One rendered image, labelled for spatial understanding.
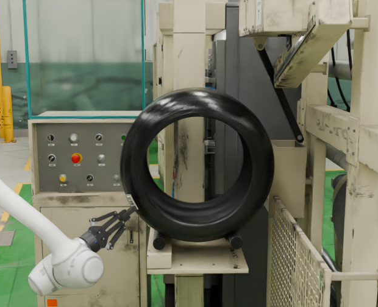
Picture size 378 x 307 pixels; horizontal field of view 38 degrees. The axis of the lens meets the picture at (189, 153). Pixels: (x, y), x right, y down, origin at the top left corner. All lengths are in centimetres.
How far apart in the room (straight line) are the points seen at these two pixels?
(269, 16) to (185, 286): 129
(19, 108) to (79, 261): 942
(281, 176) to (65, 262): 103
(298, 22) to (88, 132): 135
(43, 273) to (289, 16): 106
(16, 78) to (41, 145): 819
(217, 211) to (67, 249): 80
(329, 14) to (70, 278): 103
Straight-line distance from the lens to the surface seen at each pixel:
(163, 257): 203
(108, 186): 275
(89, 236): 186
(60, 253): 164
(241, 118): 192
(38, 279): 177
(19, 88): 1093
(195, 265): 208
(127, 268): 281
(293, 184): 231
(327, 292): 159
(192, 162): 232
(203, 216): 224
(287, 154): 228
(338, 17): 162
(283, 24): 168
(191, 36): 227
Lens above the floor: 158
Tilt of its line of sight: 10 degrees down
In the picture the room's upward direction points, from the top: straight up
